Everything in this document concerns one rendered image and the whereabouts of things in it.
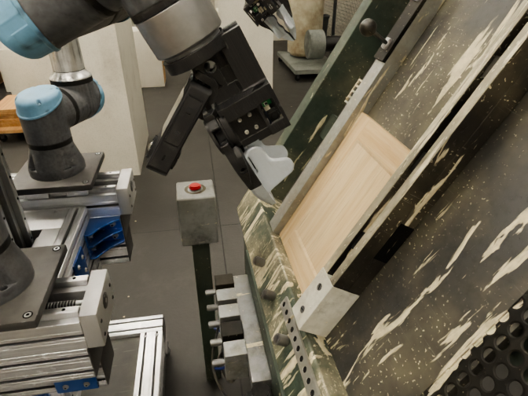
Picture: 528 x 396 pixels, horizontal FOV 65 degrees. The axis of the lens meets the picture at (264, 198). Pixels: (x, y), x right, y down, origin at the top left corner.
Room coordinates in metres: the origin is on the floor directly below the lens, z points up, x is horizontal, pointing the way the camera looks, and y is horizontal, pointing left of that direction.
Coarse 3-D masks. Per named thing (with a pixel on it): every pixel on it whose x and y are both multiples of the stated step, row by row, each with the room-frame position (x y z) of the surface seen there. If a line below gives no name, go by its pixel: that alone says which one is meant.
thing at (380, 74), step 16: (432, 0) 1.03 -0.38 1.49; (416, 16) 1.02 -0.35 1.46; (432, 16) 1.03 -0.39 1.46; (416, 32) 1.02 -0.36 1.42; (400, 48) 1.02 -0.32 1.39; (384, 64) 1.01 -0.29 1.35; (400, 64) 1.02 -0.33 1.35; (368, 80) 1.03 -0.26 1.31; (384, 80) 1.01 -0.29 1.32; (352, 96) 1.05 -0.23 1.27; (368, 96) 1.00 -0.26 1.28; (352, 112) 1.00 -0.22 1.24; (336, 128) 1.01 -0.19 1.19; (336, 144) 0.99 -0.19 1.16; (320, 160) 0.98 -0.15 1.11; (304, 176) 1.00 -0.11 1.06; (304, 192) 0.98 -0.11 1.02; (288, 208) 0.97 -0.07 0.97; (272, 224) 0.99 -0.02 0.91
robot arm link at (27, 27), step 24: (0, 0) 0.41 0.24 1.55; (24, 0) 0.40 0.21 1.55; (48, 0) 0.40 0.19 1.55; (72, 0) 0.40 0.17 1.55; (96, 0) 0.41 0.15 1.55; (0, 24) 0.40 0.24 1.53; (24, 24) 0.40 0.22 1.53; (48, 24) 0.41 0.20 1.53; (72, 24) 0.41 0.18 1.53; (96, 24) 0.43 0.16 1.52; (24, 48) 0.41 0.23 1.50; (48, 48) 0.42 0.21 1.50
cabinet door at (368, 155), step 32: (352, 128) 0.99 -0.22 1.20; (352, 160) 0.90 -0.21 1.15; (384, 160) 0.80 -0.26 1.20; (320, 192) 0.93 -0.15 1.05; (352, 192) 0.82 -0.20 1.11; (288, 224) 0.95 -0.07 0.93; (320, 224) 0.84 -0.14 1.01; (352, 224) 0.75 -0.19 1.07; (288, 256) 0.86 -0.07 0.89; (320, 256) 0.76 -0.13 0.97
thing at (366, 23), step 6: (360, 24) 0.97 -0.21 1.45; (366, 24) 0.96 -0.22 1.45; (372, 24) 0.96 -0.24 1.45; (360, 30) 0.97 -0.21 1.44; (366, 30) 0.95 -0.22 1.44; (372, 30) 0.95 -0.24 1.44; (366, 36) 0.96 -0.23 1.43; (378, 36) 1.00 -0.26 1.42; (384, 42) 1.02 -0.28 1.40; (384, 48) 1.03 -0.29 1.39
